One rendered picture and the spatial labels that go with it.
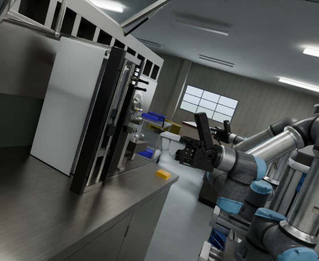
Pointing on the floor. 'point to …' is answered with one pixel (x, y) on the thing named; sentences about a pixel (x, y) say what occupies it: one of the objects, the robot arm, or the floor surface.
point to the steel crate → (208, 194)
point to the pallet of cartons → (168, 127)
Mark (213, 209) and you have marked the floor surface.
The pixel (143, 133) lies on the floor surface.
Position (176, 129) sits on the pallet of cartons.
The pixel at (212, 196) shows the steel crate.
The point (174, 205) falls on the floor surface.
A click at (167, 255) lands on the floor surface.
